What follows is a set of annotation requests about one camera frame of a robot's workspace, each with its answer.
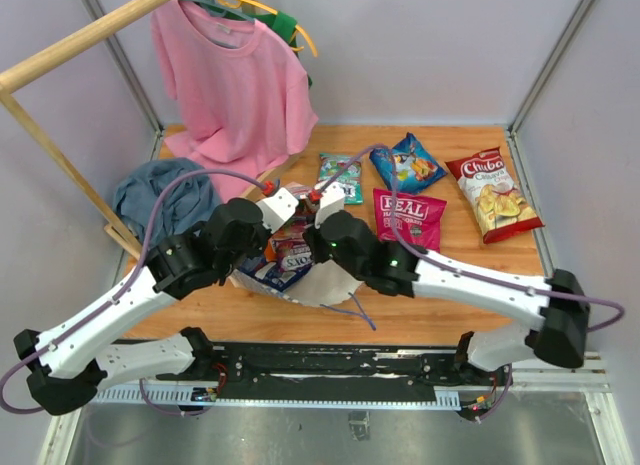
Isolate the blue checkered paper bag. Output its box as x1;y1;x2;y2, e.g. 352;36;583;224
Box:
231;182;362;307

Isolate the pink purple snack pouch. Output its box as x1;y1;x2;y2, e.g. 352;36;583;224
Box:
270;219;312;272

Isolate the green white snack pack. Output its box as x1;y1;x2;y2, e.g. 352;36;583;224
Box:
317;153;364;205

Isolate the pink snack bag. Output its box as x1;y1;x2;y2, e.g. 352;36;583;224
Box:
373;189;447;252

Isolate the blue snack bag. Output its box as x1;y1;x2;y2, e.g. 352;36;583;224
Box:
369;132;447;195

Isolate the red Chuba chips bag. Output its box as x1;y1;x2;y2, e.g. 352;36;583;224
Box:
445;147;543;244

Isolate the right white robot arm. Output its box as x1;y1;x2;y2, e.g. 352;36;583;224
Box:
303;210;590;385

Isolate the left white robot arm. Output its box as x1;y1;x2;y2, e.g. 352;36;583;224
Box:
14;196;293;416

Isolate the blue crumpled cloth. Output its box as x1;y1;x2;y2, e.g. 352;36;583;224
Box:
111;158;222;247

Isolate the blue white snack pack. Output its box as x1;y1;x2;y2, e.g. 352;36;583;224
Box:
239;262;304;292

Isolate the pink t-shirt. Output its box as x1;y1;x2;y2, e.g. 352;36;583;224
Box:
151;0;318;177

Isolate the green garment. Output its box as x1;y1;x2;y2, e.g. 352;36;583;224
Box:
179;0;316;57

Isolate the grey-blue hanger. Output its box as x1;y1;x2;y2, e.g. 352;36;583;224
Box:
179;0;254;23

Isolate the yellow hanger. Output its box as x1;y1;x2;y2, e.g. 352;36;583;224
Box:
215;0;318;58

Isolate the wooden clothes rack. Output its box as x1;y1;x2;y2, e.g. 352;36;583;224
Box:
0;0;301;261

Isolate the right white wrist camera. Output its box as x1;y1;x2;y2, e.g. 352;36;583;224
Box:
314;184;345;228

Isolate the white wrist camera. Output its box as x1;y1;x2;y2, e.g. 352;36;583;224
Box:
314;184;345;228
256;188;299;234

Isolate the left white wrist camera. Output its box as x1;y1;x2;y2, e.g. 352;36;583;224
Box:
256;188;299;234

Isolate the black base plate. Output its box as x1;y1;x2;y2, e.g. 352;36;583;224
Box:
199;340;514;401

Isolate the grey slotted cable duct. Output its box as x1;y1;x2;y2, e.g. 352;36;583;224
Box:
92;384;461;411

